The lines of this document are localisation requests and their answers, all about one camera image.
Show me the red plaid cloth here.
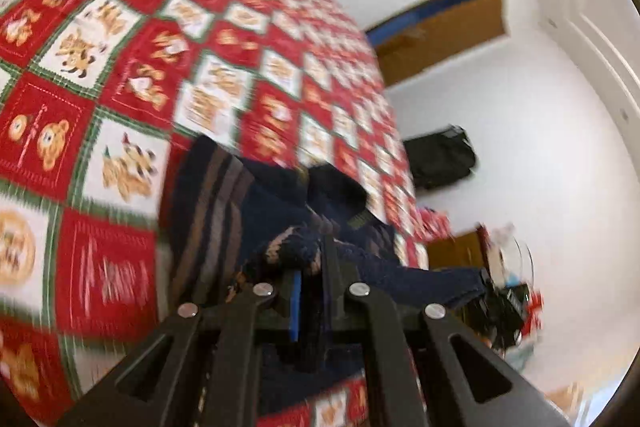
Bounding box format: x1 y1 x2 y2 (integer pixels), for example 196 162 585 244
419 207 453 240

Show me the red checkered bear bedspread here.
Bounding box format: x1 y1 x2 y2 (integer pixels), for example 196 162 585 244
0 0 432 427

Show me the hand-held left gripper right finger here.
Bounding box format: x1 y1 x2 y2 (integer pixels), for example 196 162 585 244
304 236 571 427

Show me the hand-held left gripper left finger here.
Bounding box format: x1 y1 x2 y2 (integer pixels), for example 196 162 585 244
55 269 304 427

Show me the navy patterned knit sweater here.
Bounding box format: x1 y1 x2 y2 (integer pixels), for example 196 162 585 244
159 136 492 414

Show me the black bag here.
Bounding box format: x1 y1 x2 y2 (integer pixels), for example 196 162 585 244
402 124 477 190

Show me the brown wooden door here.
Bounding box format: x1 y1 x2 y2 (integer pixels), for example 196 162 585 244
372 0 507 88

